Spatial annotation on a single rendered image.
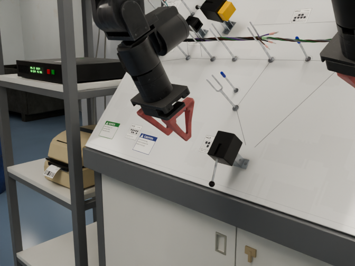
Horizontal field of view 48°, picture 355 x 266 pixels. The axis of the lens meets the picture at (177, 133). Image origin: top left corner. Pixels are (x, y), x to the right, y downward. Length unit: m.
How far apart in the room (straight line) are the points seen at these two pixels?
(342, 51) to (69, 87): 0.94
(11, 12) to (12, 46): 0.64
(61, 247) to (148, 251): 0.84
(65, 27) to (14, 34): 7.37
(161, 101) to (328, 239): 0.41
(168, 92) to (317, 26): 0.54
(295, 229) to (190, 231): 0.35
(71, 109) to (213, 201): 0.61
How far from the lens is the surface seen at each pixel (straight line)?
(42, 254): 2.04
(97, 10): 0.67
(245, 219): 0.93
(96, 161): 1.30
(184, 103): 0.70
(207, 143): 1.04
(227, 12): 1.16
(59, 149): 1.61
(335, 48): 0.62
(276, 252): 0.97
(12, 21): 8.70
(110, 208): 1.38
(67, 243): 2.10
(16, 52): 8.71
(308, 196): 0.87
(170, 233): 1.18
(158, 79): 0.68
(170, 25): 0.70
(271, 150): 0.95
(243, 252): 1.03
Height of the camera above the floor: 1.23
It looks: 14 degrees down
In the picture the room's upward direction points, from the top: straight up
